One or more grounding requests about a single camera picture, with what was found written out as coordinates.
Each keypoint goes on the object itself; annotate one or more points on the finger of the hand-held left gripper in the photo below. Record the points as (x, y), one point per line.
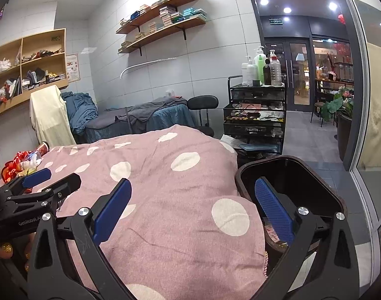
(65, 184)
(37, 176)

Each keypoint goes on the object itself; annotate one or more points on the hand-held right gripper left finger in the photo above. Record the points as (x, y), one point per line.
(112, 212)

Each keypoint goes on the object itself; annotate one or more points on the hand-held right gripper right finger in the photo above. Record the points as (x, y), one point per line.
(273, 209)

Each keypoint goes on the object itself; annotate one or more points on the small clear plastic bottle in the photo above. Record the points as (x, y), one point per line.
(31, 160)

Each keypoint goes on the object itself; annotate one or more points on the red wrapper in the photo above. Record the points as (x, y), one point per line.
(13, 165)

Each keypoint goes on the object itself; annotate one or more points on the dark brown trash bin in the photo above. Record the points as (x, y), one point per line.
(296, 175)

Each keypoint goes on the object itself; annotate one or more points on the person's left hand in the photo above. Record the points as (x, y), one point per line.
(29, 243)

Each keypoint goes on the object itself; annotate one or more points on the pink printed wrapper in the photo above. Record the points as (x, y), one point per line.
(273, 236)

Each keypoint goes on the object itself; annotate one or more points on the red paper cup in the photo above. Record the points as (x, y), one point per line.
(43, 148)

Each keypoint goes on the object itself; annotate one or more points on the cream towel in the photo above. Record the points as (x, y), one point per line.
(49, 115)

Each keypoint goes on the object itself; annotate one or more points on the blue packet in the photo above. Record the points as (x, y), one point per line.
(259, 147)

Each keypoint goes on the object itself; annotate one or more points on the pink polka dot blanket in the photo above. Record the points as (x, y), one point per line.
(178, 193)

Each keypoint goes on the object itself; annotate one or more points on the blue crumpled sheet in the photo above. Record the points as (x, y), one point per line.
(81, 109)

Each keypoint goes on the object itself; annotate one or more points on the wooden cubby shelf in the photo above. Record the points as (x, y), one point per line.
(9, 104)

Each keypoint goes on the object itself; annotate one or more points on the white paper sheet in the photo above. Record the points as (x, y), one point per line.
(229, 139)

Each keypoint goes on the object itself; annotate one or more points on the black mesh rack cart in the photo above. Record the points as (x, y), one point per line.
(256, 118)

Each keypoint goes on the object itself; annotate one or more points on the large potted plant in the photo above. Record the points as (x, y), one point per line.
(343, 131)

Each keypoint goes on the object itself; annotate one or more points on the wooden stool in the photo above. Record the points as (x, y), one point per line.
(317, 112)

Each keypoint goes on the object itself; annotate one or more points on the grey blanket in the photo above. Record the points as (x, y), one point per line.
(153, 106)

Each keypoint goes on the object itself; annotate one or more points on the white plastic bag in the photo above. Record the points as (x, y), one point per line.
(2, 65)

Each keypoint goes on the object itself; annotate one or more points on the black chair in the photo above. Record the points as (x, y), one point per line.
(203, 102)

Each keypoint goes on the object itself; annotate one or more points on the dark bottle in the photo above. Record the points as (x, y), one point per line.
(267, 73)

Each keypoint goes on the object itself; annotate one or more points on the glass double door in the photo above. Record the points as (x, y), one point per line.
(299, 75)

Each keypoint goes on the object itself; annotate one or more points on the clear bottle with red cap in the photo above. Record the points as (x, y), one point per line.
(275, 72)

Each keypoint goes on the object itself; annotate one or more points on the white pump bottle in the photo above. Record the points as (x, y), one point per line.
(247, 73)

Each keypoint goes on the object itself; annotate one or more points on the green bottle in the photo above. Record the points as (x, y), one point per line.
(259, 68)

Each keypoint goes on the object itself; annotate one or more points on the pendant lamp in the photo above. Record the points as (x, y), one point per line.
(299, 57)

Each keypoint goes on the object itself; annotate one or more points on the green exit sign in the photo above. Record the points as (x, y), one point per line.
(275, 21)

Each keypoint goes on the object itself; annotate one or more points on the wall notice poster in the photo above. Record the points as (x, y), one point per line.
(73, 67)

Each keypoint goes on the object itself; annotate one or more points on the white curved wall rail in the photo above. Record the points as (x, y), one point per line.
(140, 64)

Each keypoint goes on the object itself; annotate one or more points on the wooden wall shelf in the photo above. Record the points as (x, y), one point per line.
(159, 13)
(165, 33)

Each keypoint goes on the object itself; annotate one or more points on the wall shelves with folded towels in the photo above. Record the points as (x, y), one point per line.
(193, 14)

